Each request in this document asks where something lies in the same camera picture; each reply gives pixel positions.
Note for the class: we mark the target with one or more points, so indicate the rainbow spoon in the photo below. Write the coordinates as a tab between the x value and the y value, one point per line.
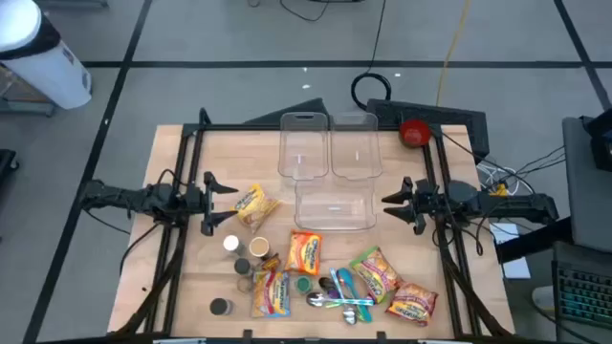
332	305

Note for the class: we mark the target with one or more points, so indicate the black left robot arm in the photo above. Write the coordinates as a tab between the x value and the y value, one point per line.
124	196

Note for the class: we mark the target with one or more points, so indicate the wide black-lid jar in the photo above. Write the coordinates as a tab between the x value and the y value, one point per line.
221	306

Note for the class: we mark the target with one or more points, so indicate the teal spoon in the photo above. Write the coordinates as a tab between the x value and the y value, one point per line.
345	277

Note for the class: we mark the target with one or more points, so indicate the green-lid jar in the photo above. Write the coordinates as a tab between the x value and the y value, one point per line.
303	285

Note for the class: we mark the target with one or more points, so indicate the clear plastic bin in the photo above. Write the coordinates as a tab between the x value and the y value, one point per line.
303	143
334	210
356	143

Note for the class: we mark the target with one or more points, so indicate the white computer mouse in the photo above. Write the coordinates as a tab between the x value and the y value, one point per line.
542	297

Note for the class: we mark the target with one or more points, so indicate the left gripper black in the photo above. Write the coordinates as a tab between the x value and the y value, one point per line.
196	200

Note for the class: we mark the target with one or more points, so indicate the backlit keyboard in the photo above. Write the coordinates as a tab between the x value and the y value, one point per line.
583	296

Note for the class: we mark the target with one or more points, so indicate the purple spoon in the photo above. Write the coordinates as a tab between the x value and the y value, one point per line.
333	293

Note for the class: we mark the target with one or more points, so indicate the yellow ramen packet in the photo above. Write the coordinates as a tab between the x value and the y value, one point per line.
255	208

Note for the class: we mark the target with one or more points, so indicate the white trash can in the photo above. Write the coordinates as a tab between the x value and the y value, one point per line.
48	71

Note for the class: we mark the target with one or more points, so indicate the white paper sheet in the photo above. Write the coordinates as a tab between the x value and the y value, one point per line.
518	270

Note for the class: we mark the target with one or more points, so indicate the green-edged ramen packet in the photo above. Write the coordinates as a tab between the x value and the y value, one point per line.
375	273

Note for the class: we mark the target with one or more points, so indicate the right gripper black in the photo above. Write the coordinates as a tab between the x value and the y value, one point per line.
428	200

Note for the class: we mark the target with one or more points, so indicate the white-lid spice jar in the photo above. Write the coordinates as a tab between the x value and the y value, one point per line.
232	243

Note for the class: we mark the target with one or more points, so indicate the red ramen packet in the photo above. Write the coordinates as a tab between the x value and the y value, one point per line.
412	303

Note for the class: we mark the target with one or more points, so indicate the black caster base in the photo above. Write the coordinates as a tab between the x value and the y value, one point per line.
7	165

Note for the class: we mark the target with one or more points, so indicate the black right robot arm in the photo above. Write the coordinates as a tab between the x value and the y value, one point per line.
516	203

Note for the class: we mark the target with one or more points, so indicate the small black-lid spice jar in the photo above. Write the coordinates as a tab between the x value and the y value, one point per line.
243	266

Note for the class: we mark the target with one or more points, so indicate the tan-lid jar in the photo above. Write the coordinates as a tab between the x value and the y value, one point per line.
259	247

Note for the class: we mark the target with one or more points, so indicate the grey metal stand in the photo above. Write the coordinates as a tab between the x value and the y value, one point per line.
33	110

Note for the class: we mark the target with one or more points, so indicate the red bowl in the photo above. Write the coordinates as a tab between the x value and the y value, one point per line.
415	134

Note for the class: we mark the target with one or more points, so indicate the black desk leg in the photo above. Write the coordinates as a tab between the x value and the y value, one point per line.
526	242

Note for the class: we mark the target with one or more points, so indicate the blue-edged ramen packet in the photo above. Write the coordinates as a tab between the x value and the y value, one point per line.
271	294

